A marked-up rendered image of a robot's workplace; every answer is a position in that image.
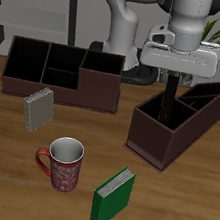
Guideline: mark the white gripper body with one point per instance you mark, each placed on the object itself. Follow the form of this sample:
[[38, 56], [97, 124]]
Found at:
[[177, 61]]

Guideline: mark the black book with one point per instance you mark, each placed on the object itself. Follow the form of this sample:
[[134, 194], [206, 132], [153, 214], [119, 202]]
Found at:
[[168, 98]]

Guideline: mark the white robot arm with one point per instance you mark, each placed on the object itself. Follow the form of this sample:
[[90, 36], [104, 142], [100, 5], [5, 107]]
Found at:
[[124, 26]]

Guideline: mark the dark brown desk caddy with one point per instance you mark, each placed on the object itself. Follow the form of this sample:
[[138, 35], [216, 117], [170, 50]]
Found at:
[[96, 91], [152, 139]]

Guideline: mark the grey book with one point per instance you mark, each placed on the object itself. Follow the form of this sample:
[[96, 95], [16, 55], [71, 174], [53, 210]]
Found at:
[[40, 110]]

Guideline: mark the green book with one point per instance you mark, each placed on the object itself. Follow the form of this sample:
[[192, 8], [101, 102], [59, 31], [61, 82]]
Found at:
[[115, 200]]

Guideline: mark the red patterned mug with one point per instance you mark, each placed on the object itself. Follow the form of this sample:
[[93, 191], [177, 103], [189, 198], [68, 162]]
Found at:
[[66, 174]]

